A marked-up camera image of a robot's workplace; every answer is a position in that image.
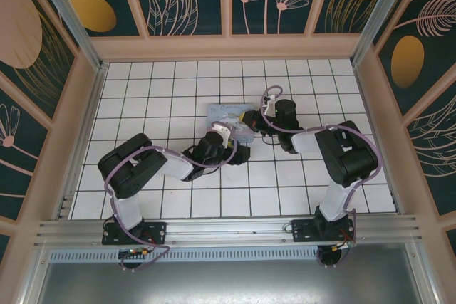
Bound grey-blue cloth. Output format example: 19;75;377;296
206;103;256;143

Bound left base connector board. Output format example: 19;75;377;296
119;246;150;259

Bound base connector board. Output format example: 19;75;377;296
333;239;357;252
119;246;150;259

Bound grey metal sheet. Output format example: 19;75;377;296
33;260;430;304

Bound right base connector board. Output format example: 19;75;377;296
333;239;357;252

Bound thin black cable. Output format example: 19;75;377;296
259;132;282;147

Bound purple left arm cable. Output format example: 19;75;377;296
104;135;238;273

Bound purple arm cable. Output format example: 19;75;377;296
261;85;380;270
104;135;238;273

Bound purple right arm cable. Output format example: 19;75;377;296
261;85;380;270

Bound aluminium mounting rail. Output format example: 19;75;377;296
33;213;421;248

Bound aluminium side rail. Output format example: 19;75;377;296
352;63;409;216
53;63;110;221

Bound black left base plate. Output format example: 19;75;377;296
102;221;167;246

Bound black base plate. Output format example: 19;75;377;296
102;221;167;246
291;217;357;244

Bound slotted grey cable duct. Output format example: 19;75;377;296
48;248;410;263

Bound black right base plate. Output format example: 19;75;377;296
291;217;357;244

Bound aluminium corner post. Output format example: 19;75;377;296
30;0;110;70
351;0;430;66

